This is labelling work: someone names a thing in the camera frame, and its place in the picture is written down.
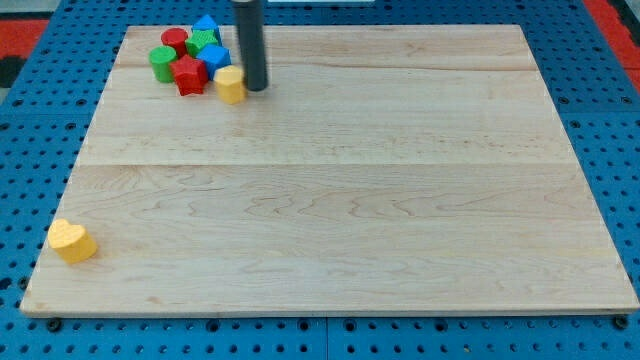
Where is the green cylinder block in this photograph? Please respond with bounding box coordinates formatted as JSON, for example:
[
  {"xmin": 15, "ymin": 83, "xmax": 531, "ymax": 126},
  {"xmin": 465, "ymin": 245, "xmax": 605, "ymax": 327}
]
[{"xmin": 148, "ymin": 45, "xmax": 178, "ymax": 83}]

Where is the red cylinder block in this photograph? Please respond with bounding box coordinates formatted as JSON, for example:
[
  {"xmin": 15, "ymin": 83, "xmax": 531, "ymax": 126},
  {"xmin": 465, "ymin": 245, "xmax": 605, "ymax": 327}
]
[{"xmin": 161, "ymin": 27, "xmax": 189, "ymax": 57}]

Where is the green star block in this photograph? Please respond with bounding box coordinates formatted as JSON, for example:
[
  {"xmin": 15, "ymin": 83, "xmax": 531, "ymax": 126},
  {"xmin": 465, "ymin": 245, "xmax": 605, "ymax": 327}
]
[{"xmin": 185, "ymin": 30, "xmax": 219, "ymax": 58}]

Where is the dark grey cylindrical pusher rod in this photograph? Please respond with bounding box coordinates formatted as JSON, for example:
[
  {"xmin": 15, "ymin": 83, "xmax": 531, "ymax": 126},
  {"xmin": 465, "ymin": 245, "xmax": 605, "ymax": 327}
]
[{"xmin": 232, "ymin": 0, "xmax": 268, "ymax": 92}]

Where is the light wooden board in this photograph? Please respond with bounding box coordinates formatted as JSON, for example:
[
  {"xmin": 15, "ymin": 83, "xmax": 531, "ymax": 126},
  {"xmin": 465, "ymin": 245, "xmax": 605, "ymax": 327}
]
[{"xmin": 21, "ymin": 25, "xmax": 639, "ymax": 318}]

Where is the blue cube block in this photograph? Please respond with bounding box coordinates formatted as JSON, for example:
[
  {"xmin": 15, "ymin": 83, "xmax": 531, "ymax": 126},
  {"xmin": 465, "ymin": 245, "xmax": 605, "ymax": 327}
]
[{"xmin": 196, "ymin": 44, "xmax": 231, "ymax": 80}]

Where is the blue triangle block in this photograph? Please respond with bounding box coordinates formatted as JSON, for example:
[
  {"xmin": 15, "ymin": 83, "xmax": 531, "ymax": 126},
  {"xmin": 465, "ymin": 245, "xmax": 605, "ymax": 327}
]
[{"xmin": 191, "ymin": 14, "xmax": 222, "ymax": 44}]

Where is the yellow heart block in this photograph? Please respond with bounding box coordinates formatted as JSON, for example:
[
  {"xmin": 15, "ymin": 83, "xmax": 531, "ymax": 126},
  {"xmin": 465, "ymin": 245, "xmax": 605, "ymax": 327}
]
[{"xmin": 47, "ymin": 218, "xmax": 98, "ymax": 264}]

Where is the red star block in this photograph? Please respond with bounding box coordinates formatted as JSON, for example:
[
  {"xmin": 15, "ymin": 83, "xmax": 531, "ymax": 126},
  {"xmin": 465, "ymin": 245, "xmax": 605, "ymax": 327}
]
[{"xmin": 169, "ymin": 55, "xmax": 208, "ymax": 96}]

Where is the yellow hexagon block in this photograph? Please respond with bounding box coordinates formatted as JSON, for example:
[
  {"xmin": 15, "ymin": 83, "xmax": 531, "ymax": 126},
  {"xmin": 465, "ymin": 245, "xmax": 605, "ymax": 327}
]
[{"xmin": 213, "ymin": 65, "xmax": 247, "ymax": 104}]

